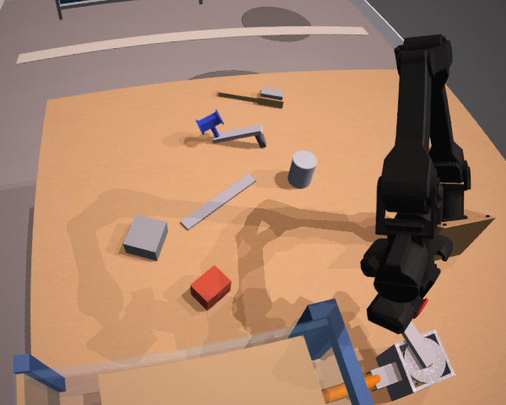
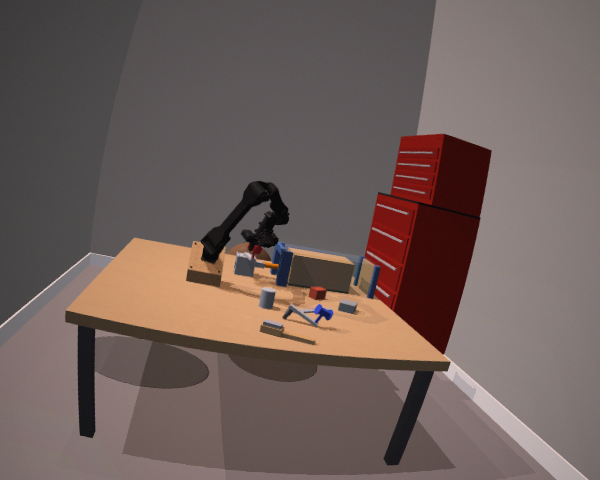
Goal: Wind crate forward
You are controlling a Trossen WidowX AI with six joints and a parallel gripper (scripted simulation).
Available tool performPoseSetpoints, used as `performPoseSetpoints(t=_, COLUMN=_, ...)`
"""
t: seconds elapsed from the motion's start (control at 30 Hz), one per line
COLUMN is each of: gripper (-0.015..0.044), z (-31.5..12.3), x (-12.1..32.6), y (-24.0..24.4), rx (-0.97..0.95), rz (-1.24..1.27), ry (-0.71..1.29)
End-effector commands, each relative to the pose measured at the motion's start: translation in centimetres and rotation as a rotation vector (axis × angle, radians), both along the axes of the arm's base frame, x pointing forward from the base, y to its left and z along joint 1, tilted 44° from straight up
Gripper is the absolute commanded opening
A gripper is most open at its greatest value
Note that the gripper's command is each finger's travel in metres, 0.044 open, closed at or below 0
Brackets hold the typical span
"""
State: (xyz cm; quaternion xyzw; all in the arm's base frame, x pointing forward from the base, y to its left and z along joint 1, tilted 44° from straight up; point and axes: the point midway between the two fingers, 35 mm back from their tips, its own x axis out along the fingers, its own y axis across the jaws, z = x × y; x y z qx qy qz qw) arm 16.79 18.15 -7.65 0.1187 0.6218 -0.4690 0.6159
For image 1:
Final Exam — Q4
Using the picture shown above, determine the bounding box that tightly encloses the grey flat bar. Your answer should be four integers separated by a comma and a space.
180, 174, 256, 231

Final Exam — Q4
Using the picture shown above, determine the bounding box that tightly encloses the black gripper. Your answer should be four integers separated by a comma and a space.
367, 234, 453, 334

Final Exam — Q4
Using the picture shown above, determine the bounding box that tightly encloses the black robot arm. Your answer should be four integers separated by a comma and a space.
360, 34, 471, 303

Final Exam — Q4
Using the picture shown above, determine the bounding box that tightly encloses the grey cylinder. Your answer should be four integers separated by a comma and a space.
288, 150, 317, 189

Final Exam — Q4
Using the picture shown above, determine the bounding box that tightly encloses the blue flat bar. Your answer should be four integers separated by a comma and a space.
323, 299, 374, 405

